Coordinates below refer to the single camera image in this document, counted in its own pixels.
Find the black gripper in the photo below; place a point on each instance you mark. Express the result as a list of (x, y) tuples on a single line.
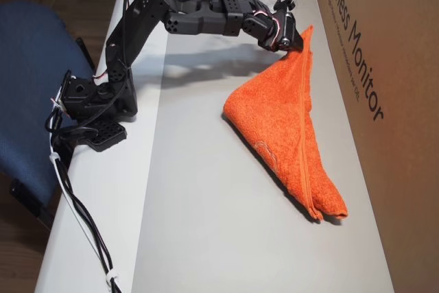
[(289, 31)]

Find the brown Business Monitor cardboard box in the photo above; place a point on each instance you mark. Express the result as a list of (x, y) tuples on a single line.
[(394, 169)]

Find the orange terry towel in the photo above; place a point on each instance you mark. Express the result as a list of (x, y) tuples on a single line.
[(281, 118)]

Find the blue office chair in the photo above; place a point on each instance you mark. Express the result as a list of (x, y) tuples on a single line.
[(27, 66)]

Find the grey table mat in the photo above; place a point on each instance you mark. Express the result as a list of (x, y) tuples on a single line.
[(205, 238)]

